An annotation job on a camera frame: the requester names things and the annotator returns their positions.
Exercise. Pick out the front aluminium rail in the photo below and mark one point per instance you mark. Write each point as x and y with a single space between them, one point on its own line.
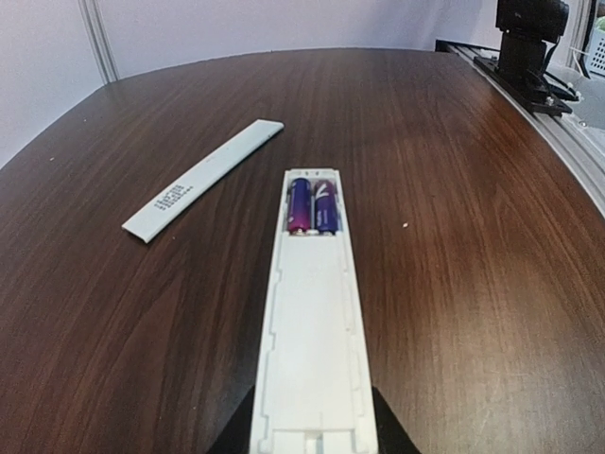
577 137

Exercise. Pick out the left purple AA battery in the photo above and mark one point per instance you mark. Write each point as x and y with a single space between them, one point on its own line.
299 206

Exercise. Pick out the white remote back cover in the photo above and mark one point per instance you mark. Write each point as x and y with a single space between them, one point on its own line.
155 215

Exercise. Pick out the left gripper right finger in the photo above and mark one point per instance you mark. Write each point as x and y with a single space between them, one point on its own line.
391 436

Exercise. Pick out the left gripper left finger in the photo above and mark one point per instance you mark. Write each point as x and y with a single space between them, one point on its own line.
234 438

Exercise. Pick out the right purple AA battery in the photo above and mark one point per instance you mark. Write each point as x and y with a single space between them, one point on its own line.
325 208

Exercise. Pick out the white plastic basket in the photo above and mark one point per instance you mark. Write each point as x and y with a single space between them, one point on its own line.
595 60

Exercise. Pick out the purple aa battery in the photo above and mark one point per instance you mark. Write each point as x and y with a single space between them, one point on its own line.
299 206
325 208

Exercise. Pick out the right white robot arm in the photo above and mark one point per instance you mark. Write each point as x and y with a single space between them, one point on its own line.
531 32

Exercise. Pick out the white remote control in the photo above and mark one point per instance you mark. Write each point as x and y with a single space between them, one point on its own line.
313 391

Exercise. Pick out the left aluminium frame post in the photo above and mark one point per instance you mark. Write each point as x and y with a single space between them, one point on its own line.
98 38

